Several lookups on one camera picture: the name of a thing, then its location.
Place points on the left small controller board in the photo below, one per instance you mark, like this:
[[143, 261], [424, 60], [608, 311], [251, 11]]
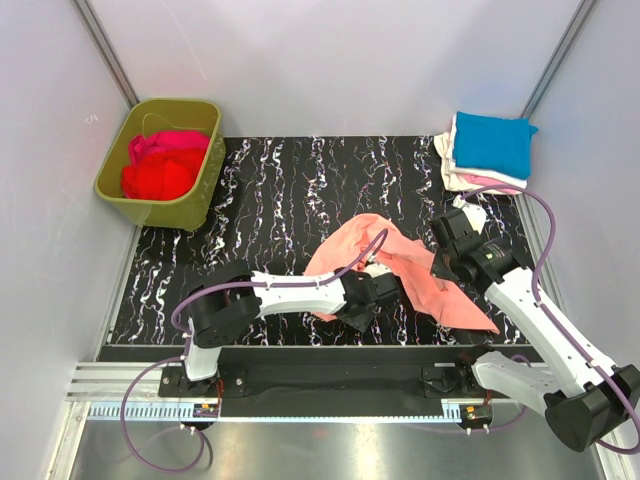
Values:
[[207, 409]]

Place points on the olive green plastic bin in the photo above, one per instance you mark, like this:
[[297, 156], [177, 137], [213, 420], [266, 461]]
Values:
[[188, 212]]

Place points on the red t shirt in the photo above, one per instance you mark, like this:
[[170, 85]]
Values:
[[162, 176]]

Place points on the white slotted cable duct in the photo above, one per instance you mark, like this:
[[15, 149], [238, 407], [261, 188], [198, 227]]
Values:
[[237, 412]]

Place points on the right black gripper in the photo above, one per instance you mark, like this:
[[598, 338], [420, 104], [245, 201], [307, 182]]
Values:
[[437, 269]]

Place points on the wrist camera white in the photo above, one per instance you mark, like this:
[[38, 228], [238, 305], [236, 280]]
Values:
[[475, 214], [374, 269]]

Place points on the black marbled table mat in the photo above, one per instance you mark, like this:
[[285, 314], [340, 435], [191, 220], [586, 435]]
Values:
[[276, 200]]

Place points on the right corner aluminium post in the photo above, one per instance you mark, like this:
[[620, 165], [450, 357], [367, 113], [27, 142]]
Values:
[[561, 52]]

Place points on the magenta t shirt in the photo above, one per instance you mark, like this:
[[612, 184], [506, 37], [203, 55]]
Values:
[[141, 146]]

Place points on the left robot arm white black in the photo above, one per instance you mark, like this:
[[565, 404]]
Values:
[[217, 315]]

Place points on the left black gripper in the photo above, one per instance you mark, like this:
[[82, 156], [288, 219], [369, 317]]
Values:
[[361, 322]]

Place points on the left corner aluminium post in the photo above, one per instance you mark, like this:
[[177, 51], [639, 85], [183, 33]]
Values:
[[104, 47]]

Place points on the small controller board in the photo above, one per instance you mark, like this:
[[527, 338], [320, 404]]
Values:
[[207, 409], [477, 413]]

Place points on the salmon pink t shirt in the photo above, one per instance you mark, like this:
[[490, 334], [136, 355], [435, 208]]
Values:
[[411, 262]]

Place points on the aluminium frame rail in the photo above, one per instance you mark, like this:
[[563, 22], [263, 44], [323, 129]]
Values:
[[115, 382]]

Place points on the right small controller board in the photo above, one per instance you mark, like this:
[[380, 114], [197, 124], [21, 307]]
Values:
[[477, 413]]

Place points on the white folded t shirt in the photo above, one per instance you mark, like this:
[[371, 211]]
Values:
[[471, 171]]

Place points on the corner aluminium post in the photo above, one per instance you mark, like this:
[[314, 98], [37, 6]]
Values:
[[104, 47], [561, 52]]

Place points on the light pink folded t shirt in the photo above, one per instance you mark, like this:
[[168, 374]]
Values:
[[500, 186]]

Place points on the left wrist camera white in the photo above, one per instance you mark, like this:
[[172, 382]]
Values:
[[374, 269]]

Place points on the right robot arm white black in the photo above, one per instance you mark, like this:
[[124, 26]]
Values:
[[582, 394]]

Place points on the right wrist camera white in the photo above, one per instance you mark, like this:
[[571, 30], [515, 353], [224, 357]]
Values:
[[475, 214]]

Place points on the cream folded t shirt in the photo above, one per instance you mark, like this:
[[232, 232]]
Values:
[[452, 181]]

